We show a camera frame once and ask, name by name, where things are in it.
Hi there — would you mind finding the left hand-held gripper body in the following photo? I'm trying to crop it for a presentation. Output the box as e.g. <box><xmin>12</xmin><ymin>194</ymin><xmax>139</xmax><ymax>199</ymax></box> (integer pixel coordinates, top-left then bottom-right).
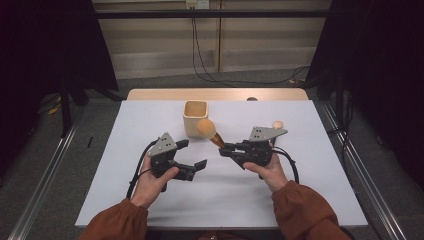
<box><xmin>148</xmin><ymin>132</ymin><xmax>188</xmax><ymax>182</ymax></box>

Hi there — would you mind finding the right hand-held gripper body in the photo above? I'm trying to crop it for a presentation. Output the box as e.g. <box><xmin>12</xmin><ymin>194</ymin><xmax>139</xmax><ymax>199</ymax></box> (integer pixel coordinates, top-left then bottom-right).
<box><xmin>233</xmin><ymin>126</ymin><xmax>288</xmax><ymax>170</ymax></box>

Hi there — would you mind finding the cream square brush holder cup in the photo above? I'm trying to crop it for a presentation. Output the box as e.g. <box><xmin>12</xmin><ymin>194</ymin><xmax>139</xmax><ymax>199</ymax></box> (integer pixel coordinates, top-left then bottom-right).
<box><xmin>182</xmin><ymin>100</ymin><xmax>210</xmax><ymax>138</ymax></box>

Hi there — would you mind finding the person's right hand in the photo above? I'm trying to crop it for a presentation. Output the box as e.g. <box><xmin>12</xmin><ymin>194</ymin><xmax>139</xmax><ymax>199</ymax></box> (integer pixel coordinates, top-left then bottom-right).
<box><xmin>243</xmin><ymin>153</ymin><xmax>290</xmax><ymax>194</ymax></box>

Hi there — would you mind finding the person's left hand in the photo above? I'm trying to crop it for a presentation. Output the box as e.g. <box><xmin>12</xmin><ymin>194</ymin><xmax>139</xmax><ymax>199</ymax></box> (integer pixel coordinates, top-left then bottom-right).
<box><xmin>130</xmin><ymin>155</ymin><xmax>180</xmax><ymax>210</ymax></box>

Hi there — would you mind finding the white table cover board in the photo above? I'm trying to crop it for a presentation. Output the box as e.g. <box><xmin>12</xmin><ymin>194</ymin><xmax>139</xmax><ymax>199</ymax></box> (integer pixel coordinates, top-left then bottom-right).
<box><xmin>74</xmin><ymin>99</ymin><xmax>369</xmax><ymax>230</ymax></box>

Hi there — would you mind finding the light wooden table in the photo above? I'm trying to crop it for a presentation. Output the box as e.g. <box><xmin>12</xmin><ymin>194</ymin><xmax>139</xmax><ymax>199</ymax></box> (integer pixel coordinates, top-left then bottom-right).
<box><xmin>126</xmin><ymin>87</ymin><xmax>310</xmax><ymax>102</ymax></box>

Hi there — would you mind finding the black metal stand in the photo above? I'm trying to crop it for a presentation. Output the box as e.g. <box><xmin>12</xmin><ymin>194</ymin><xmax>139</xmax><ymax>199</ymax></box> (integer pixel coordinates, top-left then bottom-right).
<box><xmin>59</xmin><ymin>74</ymin><xmax>73</xmax><ymax>138</ymax></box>
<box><xmin>334</xmin><ymin>71</ymin><xmax>346</xmax><ymax>129</ymax></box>

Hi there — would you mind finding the black curtain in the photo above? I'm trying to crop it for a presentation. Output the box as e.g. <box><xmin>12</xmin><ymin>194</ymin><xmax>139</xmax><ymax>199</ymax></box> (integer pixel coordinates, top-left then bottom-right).
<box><xmin>0</xmin><ymin>0</ymin><xmax>119</xmax><ymax>174</ymax></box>
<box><xmin>306</xmin><ymin>0</ymin><xmax>424</xmax><ymax>181</ymax></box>

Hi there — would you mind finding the right hand-held gripper cable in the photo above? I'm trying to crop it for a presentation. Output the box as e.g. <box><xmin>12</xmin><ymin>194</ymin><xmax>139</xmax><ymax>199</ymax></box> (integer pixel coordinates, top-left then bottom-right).
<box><xmin>271</xmin><ymin>145</ymin><xmax>300</xmax><ymax>185</ymax></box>

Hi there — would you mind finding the hand-held gripper cable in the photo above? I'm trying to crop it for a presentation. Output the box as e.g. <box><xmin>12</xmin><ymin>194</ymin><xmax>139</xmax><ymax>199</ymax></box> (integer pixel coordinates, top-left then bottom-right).
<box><xmin>125</xmin><ymin>139</ymin><xmax>158</xmax><ymax>200</ymax></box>
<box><xmin>271</xmin><ymin>145</ymin><xmax>300</xmax><ymax>185</ymax></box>

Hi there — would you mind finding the left hand-held gripper cable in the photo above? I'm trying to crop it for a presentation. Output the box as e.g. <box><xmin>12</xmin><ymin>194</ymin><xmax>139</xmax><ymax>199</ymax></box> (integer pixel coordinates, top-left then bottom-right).
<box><xmin>125</xmin><ymin>139</ymin><xmax>158</xmax><ymax>200</ymax></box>

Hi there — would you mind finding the black power cable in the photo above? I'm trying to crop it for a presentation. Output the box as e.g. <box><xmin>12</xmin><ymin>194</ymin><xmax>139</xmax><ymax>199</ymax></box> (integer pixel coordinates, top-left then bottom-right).
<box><xmin>191</xmin><ymin>8</ymin><xmax>311</xmax><ymax>86</ymax></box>
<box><xmin>190</xmin><ymin>8</ymin><xmax>311</xmax><ymax>86</ymax></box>

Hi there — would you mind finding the aluminium floor rail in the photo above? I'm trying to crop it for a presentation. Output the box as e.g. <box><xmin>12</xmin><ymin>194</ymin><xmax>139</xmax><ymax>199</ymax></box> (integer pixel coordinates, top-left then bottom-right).
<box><xmin>8</xmin><ymin>99</ymin><xmax>88</xmax><ymax>240</ymax></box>
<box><xmin>319</xmin><ymin>101</ymin><xmax>408</xmax><ymax>240</ymax></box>

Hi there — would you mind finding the white wall socket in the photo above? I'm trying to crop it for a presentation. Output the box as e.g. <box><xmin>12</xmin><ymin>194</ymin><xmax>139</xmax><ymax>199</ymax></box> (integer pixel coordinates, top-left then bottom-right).
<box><xmin>185</xmin><ymin>0</ymin><xmax>210</xmax><ymax>10</ymax></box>

